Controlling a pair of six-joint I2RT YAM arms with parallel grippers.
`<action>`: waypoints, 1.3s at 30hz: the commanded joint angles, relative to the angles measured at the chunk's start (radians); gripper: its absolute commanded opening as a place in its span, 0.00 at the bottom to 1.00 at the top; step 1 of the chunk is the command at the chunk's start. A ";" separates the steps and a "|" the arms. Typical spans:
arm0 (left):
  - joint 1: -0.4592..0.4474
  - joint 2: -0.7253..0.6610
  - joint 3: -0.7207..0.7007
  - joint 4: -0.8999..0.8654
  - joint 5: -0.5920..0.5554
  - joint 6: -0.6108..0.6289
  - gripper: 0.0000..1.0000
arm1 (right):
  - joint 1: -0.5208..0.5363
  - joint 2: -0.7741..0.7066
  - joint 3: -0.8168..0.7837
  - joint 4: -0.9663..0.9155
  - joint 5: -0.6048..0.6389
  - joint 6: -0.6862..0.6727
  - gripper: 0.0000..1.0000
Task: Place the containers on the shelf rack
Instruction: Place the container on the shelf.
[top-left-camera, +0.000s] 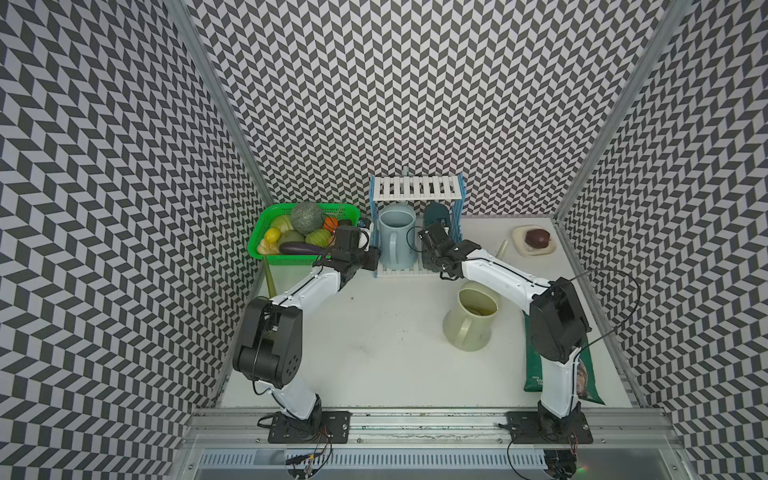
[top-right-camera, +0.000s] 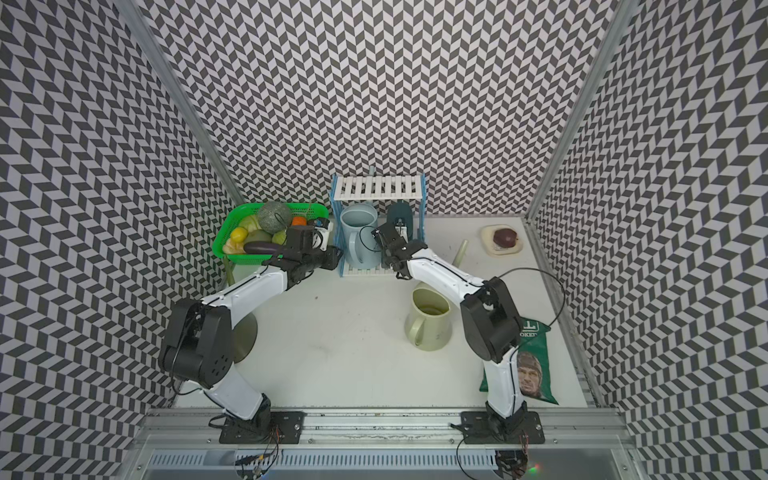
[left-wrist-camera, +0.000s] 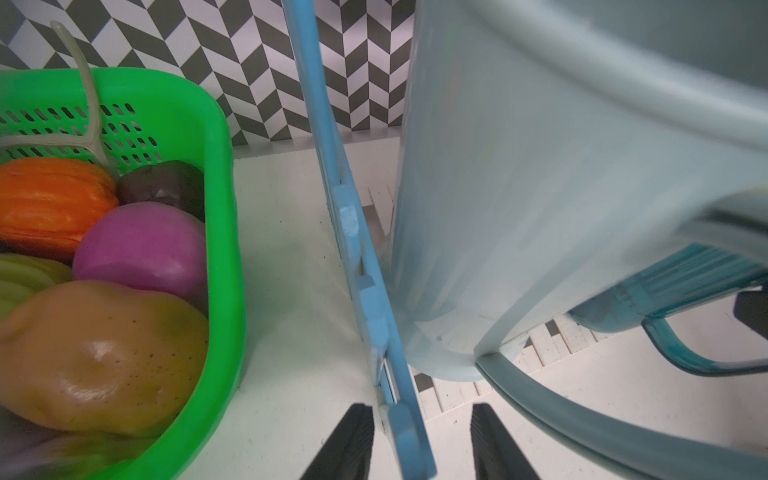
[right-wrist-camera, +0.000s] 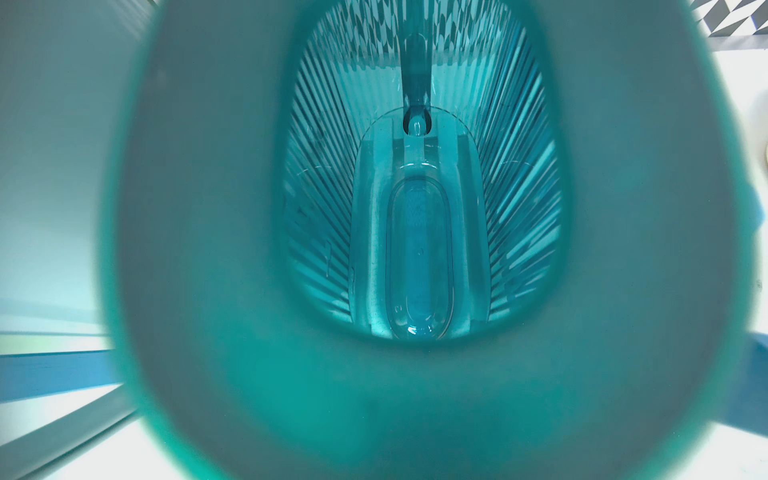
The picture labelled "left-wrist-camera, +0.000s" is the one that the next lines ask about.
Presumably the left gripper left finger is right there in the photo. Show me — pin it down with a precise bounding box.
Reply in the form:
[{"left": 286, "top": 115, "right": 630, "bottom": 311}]
[{"left": 301, "top": 403, "right": 375, "bottom": 480}]

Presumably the dark purple small fruit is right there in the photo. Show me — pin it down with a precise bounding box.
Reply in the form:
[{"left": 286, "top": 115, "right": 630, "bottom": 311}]
[{"left": 117, "top": 160, "right": 205, "bottom": 222}]

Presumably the orange mini pumpkin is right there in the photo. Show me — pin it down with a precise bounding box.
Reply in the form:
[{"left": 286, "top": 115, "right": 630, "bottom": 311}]
[{"left": 1, "top": 158, "right": 119, "bottom": 262}]

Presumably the brown potato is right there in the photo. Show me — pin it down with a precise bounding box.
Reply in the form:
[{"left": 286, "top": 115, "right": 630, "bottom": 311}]
[{"left": 1, "top": 281, "right": 209, "bottom": 437}]

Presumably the blue white slatted shelf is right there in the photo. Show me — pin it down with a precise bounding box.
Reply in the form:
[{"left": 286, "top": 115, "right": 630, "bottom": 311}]
[{"left": 280, "top": 0, "right": 613, "bottom": 480}]

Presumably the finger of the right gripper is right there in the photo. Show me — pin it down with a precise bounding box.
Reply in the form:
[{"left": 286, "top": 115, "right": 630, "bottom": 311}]
[{"left": 733, "top": 289, "right": 768, "bottom": 339}]

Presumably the green plastic basket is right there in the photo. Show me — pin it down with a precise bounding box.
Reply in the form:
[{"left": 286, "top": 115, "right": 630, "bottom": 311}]
[{"left": 1, "top": 68, "right": 247, "bottom": 479}]

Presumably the magenta round vegetable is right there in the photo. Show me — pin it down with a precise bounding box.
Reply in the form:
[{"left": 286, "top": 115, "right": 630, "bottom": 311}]
[{"left": 73, "top": 202, "right": 209, "bottom": 315}]

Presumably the light blue watering can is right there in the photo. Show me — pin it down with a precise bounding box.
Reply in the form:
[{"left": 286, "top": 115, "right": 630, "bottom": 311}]
[{"left": 387, "top": 1, "right": 767, "bottom": 479}]

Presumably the light green cabbage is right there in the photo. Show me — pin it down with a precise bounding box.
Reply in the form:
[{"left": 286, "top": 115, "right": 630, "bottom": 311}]
[{"left": 1, "top": 253, "right": 73, "bottom": 319}]

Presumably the dark teal watering can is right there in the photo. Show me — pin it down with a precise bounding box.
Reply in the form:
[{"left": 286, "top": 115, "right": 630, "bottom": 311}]
[{"left": 569, "top": 245, "right": 767, "bottom": 377}]

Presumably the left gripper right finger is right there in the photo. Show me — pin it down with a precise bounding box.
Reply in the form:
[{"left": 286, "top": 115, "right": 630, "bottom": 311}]
[{"left": 470, "top": 403, "right": 540, "bottom": 480}]

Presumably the purple eggplant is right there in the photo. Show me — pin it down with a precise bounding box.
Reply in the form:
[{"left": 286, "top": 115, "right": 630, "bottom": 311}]
[{"left": 1, "top": 409, "right": 156, "bottom": 479}]

